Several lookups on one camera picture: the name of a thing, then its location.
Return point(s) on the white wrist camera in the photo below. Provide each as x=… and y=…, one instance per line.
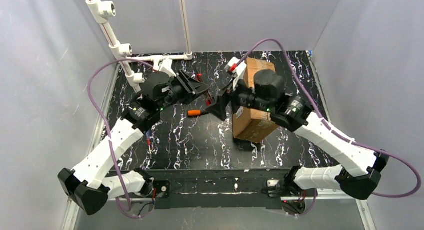
x=236, y=71
x=166, y=67

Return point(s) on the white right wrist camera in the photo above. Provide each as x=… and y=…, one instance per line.
x=236, y=71

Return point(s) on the white pvc pipe frame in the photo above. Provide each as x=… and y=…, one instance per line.
x=157, y=29

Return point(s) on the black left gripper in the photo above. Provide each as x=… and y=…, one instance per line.
x=184, y=88

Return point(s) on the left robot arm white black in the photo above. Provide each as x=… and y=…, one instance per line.
x=87, y=183

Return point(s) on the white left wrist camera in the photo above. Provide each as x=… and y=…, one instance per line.
x=166, y=67

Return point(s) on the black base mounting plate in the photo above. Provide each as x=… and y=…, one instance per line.
x=234, y=188

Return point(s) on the blue red small screwdriver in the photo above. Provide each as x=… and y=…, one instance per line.
x=148, y=141

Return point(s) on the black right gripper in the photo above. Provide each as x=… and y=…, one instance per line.
x=230, y=98

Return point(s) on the brown cardboard express box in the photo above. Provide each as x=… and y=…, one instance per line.
x=250, y=123

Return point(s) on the orange handled screwdriver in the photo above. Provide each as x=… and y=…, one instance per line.
x=196, y=113

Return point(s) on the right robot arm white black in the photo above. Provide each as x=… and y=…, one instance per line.
x=358, y=170

